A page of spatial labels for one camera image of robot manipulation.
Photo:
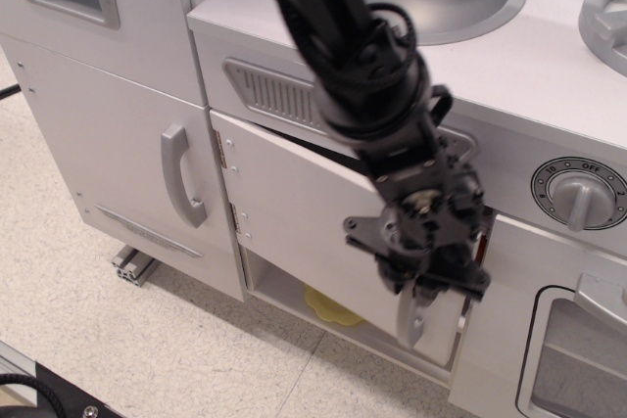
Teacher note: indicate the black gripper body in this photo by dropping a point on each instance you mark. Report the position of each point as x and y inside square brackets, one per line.
[451, 264]

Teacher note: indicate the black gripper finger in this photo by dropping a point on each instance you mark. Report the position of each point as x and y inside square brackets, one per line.
[394, 277]
[427, 291]

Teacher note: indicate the silver cabinet door handle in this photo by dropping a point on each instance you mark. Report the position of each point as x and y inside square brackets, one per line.
[410, 318]

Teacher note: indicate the white cabinet door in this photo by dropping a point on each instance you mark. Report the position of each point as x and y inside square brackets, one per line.
[291, 204]

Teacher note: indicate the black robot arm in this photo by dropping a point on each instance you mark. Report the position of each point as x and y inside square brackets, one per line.
[373, 93]

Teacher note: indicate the yellow scalloped plate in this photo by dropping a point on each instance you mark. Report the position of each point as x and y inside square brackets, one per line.
[328, 310]

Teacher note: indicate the silver timer knob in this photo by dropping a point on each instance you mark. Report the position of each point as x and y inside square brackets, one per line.
[580, 193]

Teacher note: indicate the silver vent grille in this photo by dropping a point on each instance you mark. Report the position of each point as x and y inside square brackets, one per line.
[278, 102]

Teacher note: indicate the aluminium extrusion bar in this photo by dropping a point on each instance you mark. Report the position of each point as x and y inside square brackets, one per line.
[134, 266]

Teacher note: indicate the silver stove burner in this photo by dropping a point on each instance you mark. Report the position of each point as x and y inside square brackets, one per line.
[602, 27]

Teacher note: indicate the silver fridge emblem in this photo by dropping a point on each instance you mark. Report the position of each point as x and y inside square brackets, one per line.
[149, 234]

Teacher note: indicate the white fridge door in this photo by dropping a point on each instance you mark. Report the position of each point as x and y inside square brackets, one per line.
[104, 134]

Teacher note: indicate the white toy kitchen unit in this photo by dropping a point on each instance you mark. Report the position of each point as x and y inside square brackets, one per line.
[524, 94]

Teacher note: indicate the silver oven door handle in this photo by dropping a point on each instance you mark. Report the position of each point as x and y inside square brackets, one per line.
[604, 298]

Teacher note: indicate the silver fridge door handle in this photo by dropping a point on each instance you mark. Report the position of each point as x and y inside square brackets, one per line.
[174, 145]

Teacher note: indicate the black base with cable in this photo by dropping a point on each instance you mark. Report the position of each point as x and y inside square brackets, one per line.
[54, 396]

